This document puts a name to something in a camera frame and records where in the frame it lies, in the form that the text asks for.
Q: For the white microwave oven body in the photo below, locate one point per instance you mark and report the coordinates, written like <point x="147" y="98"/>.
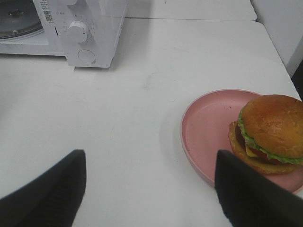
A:
<point x="103" y="17"/>

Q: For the pink round plate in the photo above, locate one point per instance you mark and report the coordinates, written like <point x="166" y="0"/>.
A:
<point x="204" y="131"/>

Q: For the white round knob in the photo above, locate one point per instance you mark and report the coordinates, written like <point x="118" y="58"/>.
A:
<point x="70" y="2"/>
<point x="78" y="31"/>

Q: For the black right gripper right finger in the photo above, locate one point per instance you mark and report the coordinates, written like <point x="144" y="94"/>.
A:
<point x="248" y="199"/>

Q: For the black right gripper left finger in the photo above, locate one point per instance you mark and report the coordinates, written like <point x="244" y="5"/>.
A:
<point x="52" y="199"/>

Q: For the white warning label sticker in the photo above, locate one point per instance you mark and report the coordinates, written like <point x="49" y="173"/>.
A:
<point x="46" y="10"/>

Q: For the glass microwave turntable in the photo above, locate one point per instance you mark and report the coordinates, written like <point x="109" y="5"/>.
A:
<point x="17" y="18"/>

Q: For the round white door button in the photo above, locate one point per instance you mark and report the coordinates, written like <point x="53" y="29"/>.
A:
<point x="86" y="56"/>

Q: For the burger with lettuce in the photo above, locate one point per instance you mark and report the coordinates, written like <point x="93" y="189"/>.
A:
<point x="268" y="134"/>

